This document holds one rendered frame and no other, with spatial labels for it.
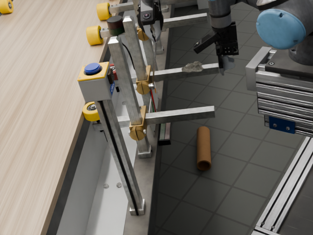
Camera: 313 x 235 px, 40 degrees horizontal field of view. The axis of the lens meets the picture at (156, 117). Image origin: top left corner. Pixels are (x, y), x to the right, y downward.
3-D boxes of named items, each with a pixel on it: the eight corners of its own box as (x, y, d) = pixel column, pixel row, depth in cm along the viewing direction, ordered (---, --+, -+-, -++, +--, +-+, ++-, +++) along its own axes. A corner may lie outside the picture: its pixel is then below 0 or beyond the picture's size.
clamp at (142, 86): (153, 75, 176) (150, 65, 173) (150, 94, 166) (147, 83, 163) (139, 77, 177) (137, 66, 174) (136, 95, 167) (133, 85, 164)
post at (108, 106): (146, 203, 138) (110, 87, 111) (144, 215, 134) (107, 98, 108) (132, 204, 139) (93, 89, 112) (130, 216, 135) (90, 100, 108)
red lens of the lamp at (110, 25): (125, 20, 156) (123, 14, 154) (123, 27, 151) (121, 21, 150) (109, 22, 157) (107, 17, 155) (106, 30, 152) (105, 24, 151)
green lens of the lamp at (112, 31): (126, 26, 157) (125, 20, 156) (124, 33, 152) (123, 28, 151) (111, 28, 158) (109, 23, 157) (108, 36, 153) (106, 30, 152)
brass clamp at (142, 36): (154, 25, 190) (152, 15, 187) (152, 40, 179) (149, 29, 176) (140, 27, 191) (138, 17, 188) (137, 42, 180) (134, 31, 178)
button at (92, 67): (102, 67, 107) (101, 61, 106) (99, 75, 104) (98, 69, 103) (87, 69, 108) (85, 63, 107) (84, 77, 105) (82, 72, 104)
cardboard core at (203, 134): (208, 125, 262) (210, 159, 238) (210, 135, 266) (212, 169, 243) (195, 127, 263) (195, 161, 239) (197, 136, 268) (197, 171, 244)
